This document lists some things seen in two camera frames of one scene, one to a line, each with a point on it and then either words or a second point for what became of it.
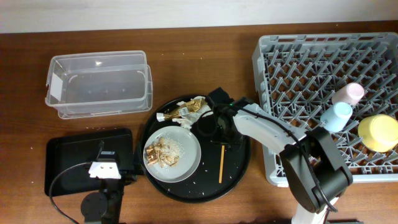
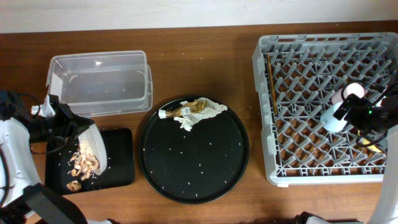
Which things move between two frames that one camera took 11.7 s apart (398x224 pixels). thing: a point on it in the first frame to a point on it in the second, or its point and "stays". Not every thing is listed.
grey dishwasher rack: x=295 y=74 stays
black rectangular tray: x=68 y=159 stays
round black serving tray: x=221 y=169 stays
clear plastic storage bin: x=84 y=84 stays
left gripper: x=101 y=147 to x=76 y=124
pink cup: x=351 y=93 stays
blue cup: x=336 y=117 stays
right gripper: x=216 y=135 to x=360 y=106
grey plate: x=186 y=164 to x=94 y=140
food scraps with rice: x=164 y=152 to x=85 y=162
